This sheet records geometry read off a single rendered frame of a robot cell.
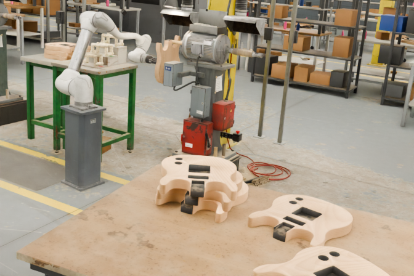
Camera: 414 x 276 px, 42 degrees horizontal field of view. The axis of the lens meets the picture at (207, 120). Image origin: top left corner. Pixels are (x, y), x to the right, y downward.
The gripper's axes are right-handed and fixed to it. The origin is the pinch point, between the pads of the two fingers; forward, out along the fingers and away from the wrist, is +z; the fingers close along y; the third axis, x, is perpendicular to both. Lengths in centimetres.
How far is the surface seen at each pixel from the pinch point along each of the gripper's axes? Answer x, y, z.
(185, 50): 15.5, 4.9, 23.9
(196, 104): -27, 17, 44
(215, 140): -64, -1, 56
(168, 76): -1.9, 29.8, 23.6
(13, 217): -92, 161, -28
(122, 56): -8, -19, -65
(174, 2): 55, 1, 9
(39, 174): -99, 89, -77
